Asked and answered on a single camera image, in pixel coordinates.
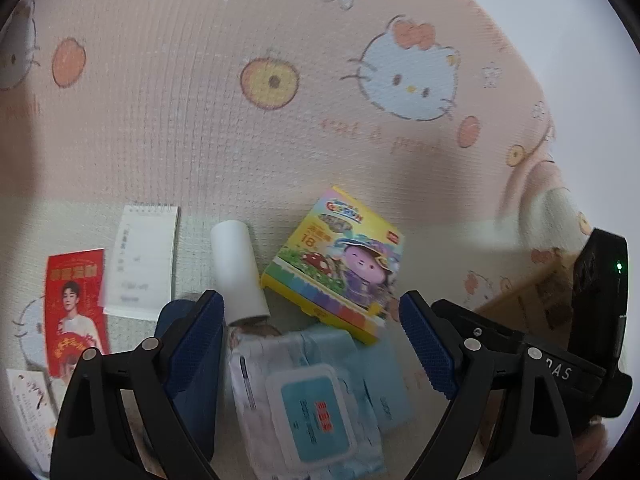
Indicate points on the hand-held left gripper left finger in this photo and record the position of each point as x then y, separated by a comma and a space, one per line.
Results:
200, 340

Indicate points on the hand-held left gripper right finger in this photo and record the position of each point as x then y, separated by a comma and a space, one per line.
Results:
430, 345

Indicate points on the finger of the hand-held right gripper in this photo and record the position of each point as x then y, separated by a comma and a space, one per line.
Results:
475, 322

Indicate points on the brown cardboard box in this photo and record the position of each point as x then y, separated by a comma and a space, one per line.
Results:
535, 305

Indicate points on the white paper roll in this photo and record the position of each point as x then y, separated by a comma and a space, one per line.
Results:
237, 270

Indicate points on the wet wipes pack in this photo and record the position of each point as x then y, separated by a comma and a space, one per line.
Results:
305, 405

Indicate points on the colourful cartoon crayon box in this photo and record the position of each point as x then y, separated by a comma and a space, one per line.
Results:
340, 260

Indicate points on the navy glasses case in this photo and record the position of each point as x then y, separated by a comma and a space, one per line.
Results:
197, 420

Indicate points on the white spiral notepad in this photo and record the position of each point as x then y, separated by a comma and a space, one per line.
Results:
142, 260

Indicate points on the red portrait card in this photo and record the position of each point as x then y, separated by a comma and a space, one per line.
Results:
75, 305

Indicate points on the white printed leaflet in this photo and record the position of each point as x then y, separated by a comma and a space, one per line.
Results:
32, 410

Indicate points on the pink cat-print blanket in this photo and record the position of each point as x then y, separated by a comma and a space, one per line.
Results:
225, 110

